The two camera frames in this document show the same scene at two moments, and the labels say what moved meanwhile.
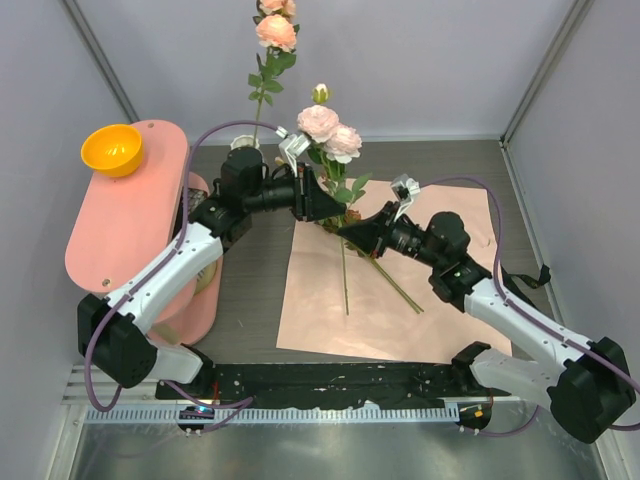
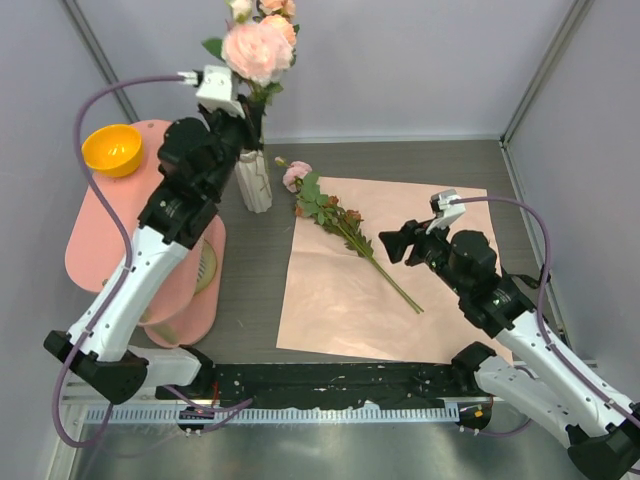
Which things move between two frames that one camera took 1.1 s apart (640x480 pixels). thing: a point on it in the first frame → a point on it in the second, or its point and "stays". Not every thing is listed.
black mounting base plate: (351, 384) stays
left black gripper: (311, 203) → (253, 133)
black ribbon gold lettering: (510, 281) stays
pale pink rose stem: (333, 143) → (253, 55)
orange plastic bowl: (113, 150) stays
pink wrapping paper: (340, 297) stays
